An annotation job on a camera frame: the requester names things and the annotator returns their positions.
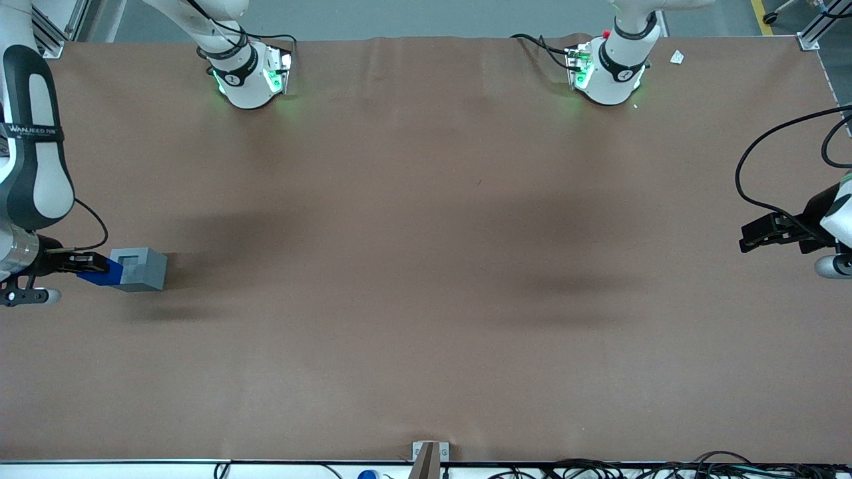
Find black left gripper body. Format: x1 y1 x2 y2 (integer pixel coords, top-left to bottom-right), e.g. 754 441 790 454
797 183 841 255

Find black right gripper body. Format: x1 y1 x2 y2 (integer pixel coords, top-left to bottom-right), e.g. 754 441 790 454
29 234 75 278

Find blue plastic part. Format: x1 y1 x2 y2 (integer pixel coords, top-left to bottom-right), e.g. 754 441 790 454
76 257 126 287

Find gray square base block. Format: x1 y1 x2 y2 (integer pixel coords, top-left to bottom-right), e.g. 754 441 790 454
108 247 168 293

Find brown table mat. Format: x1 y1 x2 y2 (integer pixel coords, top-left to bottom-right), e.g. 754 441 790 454
0 35 852 464

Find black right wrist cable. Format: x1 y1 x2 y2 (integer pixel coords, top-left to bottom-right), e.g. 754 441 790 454
45 198 109 253

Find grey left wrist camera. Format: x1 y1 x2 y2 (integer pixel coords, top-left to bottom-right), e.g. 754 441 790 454
814 255 852 279

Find long black left wrist cable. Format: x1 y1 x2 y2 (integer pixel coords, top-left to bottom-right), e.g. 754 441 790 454
735 104 852 241

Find short black looped cable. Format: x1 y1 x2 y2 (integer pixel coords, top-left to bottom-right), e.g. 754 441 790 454
820 114 852 169

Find aluminium frame post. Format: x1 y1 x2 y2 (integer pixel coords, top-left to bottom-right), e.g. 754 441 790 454
797 0 852 51
30 0 92 59

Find black cable bundle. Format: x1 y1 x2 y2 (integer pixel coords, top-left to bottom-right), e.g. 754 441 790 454
486 450 852 479

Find black left base cable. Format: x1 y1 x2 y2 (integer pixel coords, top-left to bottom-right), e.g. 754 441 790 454
510 33 574 71

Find black base cable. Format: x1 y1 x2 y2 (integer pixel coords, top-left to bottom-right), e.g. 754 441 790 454
238 25 298 69
510 33 574 71

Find black right base cable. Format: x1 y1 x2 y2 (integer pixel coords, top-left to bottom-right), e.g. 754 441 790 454
238 25 298 69

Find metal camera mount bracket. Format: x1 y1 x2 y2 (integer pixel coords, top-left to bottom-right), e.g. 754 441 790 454
408 441 450 479

